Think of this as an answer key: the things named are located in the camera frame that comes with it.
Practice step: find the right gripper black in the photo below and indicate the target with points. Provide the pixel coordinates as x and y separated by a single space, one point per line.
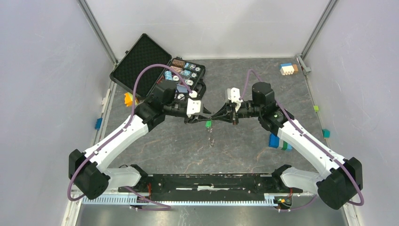
224 114

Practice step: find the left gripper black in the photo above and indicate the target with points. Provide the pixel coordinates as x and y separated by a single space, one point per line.
194 118

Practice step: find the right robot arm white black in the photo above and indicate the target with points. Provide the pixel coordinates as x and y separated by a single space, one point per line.
337 180

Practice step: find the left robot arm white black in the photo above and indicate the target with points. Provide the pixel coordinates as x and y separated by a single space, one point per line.
89 170

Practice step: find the blue white green brick stack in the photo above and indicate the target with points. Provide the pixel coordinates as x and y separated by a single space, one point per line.
276 142

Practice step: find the orange yellow green brick stack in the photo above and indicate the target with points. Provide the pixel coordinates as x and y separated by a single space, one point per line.
129 100

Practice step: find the blue white orange brick stack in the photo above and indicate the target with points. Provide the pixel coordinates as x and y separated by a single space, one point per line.
288 69

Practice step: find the small teal block right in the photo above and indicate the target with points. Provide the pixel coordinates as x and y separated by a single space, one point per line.
326 133

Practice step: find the small blue block left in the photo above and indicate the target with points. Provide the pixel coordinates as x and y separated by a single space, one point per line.
98 123

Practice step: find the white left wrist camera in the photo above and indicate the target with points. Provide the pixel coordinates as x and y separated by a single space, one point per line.
194 107

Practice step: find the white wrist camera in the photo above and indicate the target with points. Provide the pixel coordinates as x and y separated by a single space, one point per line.
194 107
233 98

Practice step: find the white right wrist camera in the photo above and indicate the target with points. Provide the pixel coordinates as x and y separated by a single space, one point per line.
233 98

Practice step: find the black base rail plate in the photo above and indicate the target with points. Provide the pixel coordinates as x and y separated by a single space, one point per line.
211 187

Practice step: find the white toothed cable duct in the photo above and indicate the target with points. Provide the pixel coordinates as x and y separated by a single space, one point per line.
131 199

